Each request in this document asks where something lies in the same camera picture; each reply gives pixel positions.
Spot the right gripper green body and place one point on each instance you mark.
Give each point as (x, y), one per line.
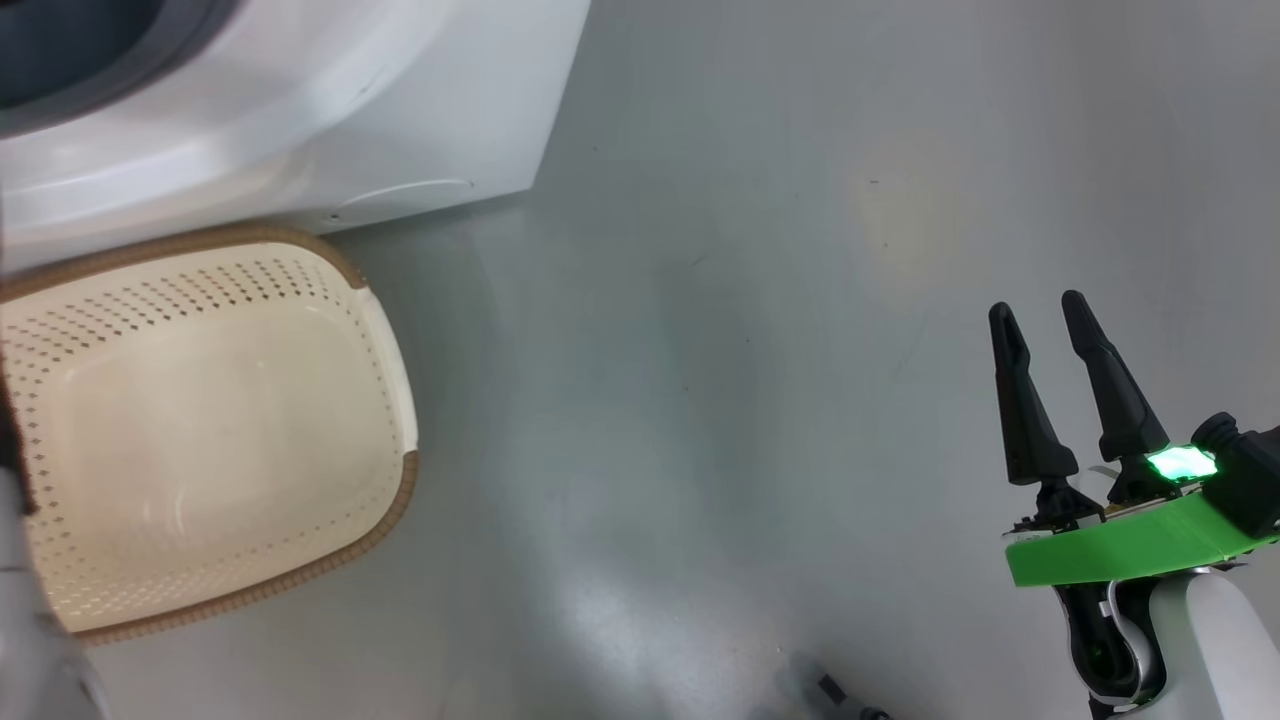
(1120, 550)

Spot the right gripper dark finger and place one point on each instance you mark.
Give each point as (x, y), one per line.
(1120, 400)
(1030, 420)

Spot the white front-load washing machine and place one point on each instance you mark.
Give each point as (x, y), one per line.
(400, 120)

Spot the cream perforated laundry basket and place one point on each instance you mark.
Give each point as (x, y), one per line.
(200, 430)

